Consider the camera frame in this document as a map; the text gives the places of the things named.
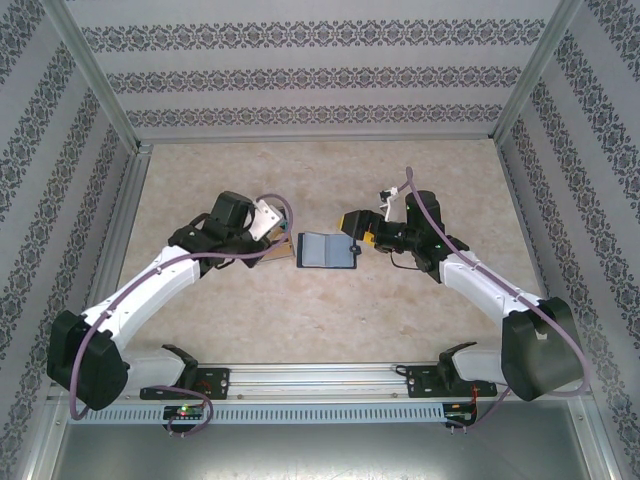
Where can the navy blue card holder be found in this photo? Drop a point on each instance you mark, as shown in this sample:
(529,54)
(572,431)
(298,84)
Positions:
(320,250)

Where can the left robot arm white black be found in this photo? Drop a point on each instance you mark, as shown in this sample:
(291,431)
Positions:
(150,280)

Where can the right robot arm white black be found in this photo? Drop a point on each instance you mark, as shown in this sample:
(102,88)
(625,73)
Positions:
(480,285)

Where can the teal credit card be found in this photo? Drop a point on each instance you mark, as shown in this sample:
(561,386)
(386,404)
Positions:
(286,229)

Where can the brown striped credit card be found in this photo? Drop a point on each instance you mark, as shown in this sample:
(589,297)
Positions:
(285,243)

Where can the gold credit card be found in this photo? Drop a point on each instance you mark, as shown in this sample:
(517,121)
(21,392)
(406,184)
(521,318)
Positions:
(280,255)

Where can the small controller circuit board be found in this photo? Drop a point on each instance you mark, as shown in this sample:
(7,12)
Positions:
(185,412)
(460,415)

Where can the grey metal sheet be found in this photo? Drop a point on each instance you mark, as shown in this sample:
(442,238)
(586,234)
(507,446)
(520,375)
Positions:
(320,450)

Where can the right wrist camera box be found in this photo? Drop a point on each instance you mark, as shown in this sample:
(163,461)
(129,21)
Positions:
(392,191)

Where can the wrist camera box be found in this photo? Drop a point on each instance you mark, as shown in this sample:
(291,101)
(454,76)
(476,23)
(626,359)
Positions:
(265,220)
(392,191)

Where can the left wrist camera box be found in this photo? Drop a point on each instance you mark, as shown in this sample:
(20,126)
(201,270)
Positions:
(265,220)

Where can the aluminium frame rail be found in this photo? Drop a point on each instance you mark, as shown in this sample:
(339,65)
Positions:
(119,235)
(522,212)
(320,137)

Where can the wide aluminium mounting rail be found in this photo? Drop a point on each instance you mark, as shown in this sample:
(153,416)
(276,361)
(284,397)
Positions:
(320,380)

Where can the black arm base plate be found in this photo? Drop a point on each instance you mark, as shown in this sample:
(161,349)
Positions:
(420,382)
(220,382)

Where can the aluminium frame post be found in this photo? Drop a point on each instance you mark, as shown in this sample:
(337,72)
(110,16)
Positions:
(100,75)
(598,440)
(532,75)
(37,440)

